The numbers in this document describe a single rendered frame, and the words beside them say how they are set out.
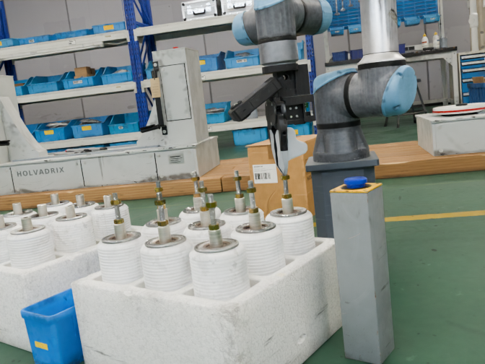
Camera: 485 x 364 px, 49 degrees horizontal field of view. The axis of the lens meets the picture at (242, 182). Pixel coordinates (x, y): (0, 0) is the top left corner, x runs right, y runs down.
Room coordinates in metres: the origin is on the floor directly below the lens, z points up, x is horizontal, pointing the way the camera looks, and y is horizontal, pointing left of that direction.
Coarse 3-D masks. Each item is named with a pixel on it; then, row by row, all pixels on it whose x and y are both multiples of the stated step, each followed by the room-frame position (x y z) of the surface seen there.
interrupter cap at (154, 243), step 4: (172, 236) 0.97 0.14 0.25; (176, 236) 0.97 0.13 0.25; (180, 236) 0.97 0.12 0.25; (184, 236) 0.96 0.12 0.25; (148, 240) 0.96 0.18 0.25; (152, 240) 0.95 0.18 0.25; (156, 240) 0.96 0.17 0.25; (172, 240) 0.95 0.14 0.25; (176, 240) 0.93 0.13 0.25; (180, 240) 0.93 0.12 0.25; (184, 240) 0.93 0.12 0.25; (144, 244) 0.94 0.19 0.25; (148, 244) 0.93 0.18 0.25; (152, 244) 0.93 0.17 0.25; (156, 244) 0.93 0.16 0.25; (160, 244) 0.92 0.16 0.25; (164, 244) 0.92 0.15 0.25; (168, 244) 0.91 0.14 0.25; (172, 244) 0.91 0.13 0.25; (176, 244) 0.92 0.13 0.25
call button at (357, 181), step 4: (356, 176) 0.95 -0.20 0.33; (360, 176) 0.94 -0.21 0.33; (344, 180) 0.93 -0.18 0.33; (348, 180) 0.92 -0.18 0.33; (352, 180) 0.91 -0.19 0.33; (356, 180) 0.91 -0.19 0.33; (360, 180) 0.91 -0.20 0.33; (364, 180) 0.92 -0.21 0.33; (348, 184) 0.92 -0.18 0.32; (352, 184) 0.91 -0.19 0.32; (356, 184) 0.91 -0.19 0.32; (360, 184) 0.92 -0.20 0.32; (364, 184) 0.92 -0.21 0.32
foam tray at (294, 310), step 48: (96, 288) 0.96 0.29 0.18; (144, 288) 0.91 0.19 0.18; (192, 288) 0.89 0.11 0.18; (288, 288) 0.90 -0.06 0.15; (336, 288) 1.05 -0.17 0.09; (96, 336) 0.97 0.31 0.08; (144, 336) 0.89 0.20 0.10; (192, 336) 0.82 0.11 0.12; (240, 336) 0.78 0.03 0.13; (288, 336) 0.89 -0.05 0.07
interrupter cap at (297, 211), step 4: (280, 208) 1.10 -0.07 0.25; (296, 208) 1.09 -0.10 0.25; (300, 208) 1.08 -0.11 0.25; (304, 208) 1.08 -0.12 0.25; (272, 212) 1.07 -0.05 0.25; (276, 212) 1.07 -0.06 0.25; (280, 212) 1.08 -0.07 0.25; (296, 212) 1.05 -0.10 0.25; (300, 212) 1.04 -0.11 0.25; (304, 212) 1.04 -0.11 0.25; (272, 216) 1.05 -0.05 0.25; (276, 216) 1.04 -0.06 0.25; (280, 216) 1.03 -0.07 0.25; (284, 216) 1.03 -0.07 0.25; (288, 216) 1.03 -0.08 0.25; (292, 216) 1.03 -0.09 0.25
